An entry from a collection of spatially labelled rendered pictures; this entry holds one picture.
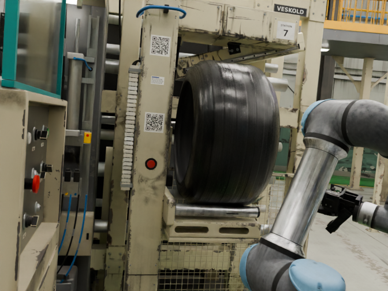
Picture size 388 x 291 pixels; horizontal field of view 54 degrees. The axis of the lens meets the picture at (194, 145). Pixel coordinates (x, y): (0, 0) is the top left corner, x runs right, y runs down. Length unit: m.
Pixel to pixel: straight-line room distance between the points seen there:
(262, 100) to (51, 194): 0.77
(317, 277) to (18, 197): 0.59
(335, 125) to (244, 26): 0.99
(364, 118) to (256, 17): 1.06
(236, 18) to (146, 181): 0.86
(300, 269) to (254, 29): 1.26
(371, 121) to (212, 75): 0.64
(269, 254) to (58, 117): 0.71
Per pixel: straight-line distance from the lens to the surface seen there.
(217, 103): 1.32
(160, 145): 1.48
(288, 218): 0.97
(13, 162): 0.68
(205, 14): 1.83
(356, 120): 0.96
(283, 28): 1.94
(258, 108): 1.36
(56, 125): 1.20
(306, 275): 0.86
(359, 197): 1.33
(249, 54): 2.00
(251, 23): 1.88
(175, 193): 1.73
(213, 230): 1.48
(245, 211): 1.52
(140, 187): 1.49
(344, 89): 11.78
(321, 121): 1.01
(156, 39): 1.50
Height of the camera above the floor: 1.24
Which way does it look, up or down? 4 degrees down
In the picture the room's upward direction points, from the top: 5 degrees clockwise
